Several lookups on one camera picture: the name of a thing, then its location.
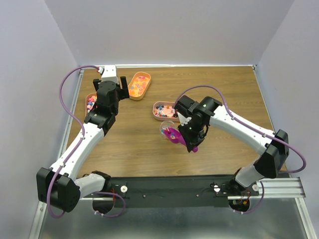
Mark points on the pink tray of wrapped candies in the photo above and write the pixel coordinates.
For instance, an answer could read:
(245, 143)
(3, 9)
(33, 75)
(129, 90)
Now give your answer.
(89, 102)

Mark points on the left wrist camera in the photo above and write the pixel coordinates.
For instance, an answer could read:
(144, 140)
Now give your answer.
(108, 73)

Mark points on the aluminium frame rail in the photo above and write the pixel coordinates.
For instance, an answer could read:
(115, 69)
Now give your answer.
(184, 207)

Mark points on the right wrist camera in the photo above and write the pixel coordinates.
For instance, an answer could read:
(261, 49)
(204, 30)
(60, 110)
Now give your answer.
(182, 119)

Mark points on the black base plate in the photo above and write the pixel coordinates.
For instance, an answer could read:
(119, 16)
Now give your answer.
(174, 191)

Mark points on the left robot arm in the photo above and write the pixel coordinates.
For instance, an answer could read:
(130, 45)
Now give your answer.
(58, 186)

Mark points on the magenta plastic scoop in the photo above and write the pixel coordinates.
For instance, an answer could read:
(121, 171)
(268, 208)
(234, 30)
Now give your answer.
(173, 135)

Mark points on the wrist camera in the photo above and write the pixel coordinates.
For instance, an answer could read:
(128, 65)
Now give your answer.
(108, 73)
(182, 119)

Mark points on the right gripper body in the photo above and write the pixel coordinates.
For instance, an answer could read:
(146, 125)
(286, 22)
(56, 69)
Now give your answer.
(192, 133)

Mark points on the orange tray of star candies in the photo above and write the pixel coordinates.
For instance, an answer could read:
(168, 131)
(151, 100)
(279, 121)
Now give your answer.
(139, 85)

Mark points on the clear plastic cup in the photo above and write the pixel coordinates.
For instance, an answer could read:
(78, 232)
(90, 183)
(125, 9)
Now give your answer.
(165, 125)

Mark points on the pink tray of lollipops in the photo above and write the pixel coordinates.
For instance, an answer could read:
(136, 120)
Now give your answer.
(165, 111)

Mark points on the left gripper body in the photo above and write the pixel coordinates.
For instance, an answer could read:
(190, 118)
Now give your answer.
(123, 93)

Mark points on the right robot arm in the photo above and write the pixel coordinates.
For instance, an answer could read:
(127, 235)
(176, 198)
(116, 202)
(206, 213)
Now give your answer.
(195, 119)

